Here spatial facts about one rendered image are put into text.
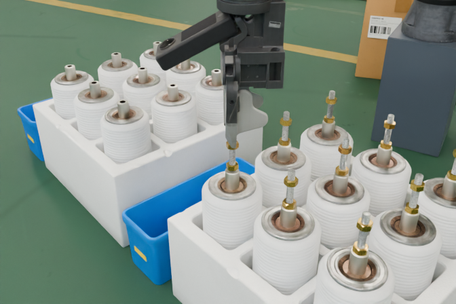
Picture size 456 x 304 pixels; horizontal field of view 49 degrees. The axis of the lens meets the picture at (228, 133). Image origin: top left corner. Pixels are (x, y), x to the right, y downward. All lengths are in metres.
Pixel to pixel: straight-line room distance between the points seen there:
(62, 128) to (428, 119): 0.90
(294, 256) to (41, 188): 0.75
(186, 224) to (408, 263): 0.34
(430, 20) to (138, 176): 0.78
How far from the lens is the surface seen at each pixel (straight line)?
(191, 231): 0.81
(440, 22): 1.32
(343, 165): 0.77
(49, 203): 1.23
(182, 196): 1.03
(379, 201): 0.87
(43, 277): 1.05
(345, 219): 0.78
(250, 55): 0.65
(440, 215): 0.81
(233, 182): 0.77
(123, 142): 0.99
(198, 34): 0.65
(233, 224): 0.77
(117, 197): 0.99
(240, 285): 0.75
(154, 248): 0.91
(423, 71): 1.33
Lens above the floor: 0.72
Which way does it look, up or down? 30 degrees down
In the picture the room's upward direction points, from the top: straight up
